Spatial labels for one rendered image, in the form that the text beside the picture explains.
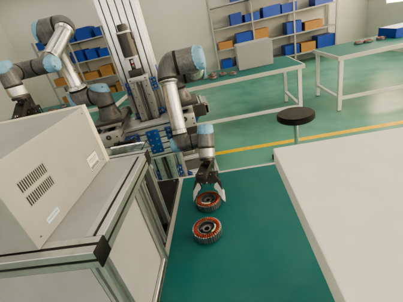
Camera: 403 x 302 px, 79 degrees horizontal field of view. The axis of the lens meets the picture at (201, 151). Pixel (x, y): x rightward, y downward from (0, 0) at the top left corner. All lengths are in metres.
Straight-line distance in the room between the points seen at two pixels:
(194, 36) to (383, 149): 7.12
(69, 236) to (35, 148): 0.21
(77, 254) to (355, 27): 8.22
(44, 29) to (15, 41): 7.68
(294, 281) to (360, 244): 0.52
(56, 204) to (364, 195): 0.63
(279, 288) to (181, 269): 0.32
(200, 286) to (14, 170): 0.60
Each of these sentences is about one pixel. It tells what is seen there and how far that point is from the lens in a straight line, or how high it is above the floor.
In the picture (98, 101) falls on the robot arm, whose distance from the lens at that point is 1.74.
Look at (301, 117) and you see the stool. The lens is 2.34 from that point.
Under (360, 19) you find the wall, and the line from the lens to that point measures 8.40.
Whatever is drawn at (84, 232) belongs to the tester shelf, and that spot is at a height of 1.11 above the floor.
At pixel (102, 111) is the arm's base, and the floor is 1.10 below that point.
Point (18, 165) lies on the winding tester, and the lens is 0.63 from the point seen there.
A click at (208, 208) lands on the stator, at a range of 1.07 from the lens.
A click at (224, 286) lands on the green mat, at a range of 0.85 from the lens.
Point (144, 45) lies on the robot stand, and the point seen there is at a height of 1.42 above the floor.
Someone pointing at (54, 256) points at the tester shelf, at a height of 1.11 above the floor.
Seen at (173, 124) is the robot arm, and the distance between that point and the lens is 1.20.
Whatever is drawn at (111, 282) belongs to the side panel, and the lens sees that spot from 0.62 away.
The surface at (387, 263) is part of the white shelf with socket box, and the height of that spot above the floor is 1.20.
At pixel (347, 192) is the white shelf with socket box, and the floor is 1.20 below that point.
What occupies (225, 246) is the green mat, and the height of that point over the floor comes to 0.75.
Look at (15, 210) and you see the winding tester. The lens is 0.61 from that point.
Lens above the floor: 1.46
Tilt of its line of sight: 27 degrees down
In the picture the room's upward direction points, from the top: 14 degrees counter-clockwise
